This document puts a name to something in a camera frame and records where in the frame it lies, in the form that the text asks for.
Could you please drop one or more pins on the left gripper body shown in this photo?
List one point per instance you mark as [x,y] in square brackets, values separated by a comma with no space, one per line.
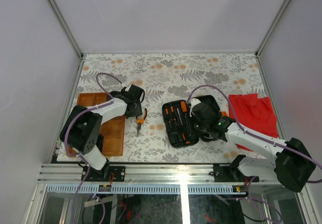
[137,110]

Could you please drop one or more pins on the red cloth bag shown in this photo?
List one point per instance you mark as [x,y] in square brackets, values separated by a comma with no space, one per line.
[254,112]

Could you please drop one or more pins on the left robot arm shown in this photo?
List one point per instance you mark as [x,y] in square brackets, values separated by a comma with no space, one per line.
[95,159]

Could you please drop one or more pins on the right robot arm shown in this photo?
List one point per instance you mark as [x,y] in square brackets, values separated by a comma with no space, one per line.
[286,161]

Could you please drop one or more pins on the wooden compartment tray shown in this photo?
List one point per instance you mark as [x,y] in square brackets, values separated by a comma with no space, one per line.
[104,129]

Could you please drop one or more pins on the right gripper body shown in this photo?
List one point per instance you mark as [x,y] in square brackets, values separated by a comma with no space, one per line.
[200,126]

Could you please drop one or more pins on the aluminium front rail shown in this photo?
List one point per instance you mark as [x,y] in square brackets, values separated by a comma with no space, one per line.
[138,178]

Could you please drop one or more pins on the black plastic tool case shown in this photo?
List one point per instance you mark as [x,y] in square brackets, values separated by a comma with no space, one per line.
[174,134]

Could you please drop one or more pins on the black orange handle screwdriver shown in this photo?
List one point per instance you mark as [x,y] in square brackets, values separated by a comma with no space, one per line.
[182,111]

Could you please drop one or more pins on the orange long-nose pliers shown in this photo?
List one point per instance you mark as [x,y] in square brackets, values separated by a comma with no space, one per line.
[140,121]

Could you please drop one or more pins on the large orange screwdriver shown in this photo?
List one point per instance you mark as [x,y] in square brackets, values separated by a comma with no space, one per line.
[184,139]

